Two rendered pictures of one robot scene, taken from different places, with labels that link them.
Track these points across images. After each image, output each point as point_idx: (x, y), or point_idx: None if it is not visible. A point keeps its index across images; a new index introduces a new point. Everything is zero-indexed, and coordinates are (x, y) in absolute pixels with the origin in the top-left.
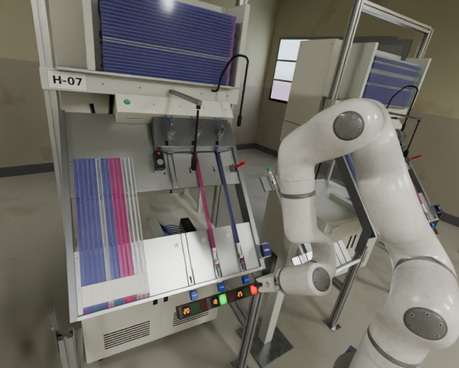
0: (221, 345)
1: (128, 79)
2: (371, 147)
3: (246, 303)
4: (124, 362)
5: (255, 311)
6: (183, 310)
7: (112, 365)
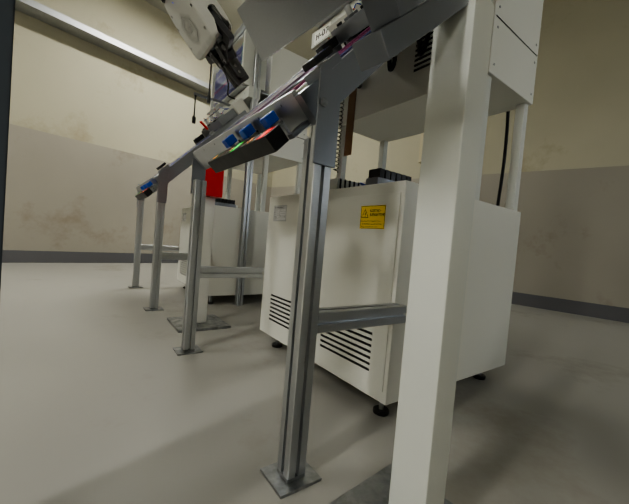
0: (338, 440)
1: (355, 0)
2: None
3: (515, 492)
4: (273, 357)
5: (299, 244)
6: (215, 156)
7: (267, 352)
